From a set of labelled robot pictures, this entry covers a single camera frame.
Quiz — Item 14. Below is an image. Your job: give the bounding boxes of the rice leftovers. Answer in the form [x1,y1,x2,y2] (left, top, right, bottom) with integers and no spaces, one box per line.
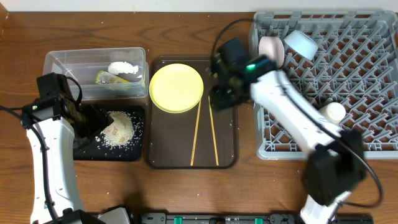
[95,111,144,150]

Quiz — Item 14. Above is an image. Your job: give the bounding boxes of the wooden chopstick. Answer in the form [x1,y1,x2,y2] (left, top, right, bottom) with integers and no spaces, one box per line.
[208,96,219,166]
[190,100,201,166]

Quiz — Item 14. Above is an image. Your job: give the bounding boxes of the yellow green wrapper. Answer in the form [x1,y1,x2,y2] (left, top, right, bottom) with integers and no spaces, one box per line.
[95,70,129,84]

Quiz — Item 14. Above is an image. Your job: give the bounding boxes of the yellow plate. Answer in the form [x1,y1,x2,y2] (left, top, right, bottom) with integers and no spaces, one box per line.
[149,63,204,113]

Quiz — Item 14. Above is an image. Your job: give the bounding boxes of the pink bowl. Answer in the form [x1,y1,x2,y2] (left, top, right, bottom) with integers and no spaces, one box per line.
[258,36,285,68]

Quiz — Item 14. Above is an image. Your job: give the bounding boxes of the white tissue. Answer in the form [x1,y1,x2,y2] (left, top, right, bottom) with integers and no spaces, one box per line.
[108,62,139,75]

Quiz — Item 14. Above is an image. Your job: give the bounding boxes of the light blue bowl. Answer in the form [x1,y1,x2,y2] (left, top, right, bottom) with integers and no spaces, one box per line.
[284,30,318,60]

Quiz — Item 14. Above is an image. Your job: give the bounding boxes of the white green cup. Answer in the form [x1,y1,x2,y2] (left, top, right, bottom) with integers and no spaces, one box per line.
[319,102,346,124]

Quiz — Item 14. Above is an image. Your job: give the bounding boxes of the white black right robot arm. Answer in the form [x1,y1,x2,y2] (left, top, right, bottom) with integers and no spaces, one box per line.
[209,55,366,223]

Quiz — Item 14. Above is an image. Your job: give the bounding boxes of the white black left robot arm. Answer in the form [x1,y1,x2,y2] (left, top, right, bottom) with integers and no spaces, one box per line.
[22,94,132,223]

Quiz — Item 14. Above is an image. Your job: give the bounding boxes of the black waste tray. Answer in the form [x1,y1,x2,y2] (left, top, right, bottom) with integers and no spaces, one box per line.
[73,106,146,162]

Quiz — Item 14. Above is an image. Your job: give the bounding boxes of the grey dishwasher rack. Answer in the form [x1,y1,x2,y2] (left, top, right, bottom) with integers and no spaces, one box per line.
[249,11,397,159]

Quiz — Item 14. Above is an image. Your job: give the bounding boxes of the clear plastic bin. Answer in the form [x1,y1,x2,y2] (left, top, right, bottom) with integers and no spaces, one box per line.
[43,47,149,101]

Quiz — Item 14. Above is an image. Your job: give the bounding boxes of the dark brown serving tray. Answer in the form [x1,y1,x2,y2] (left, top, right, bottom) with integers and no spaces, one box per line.
[146,55,238,169]

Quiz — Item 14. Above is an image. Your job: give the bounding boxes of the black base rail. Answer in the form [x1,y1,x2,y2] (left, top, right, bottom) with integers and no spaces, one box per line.
[137,212,374,224]

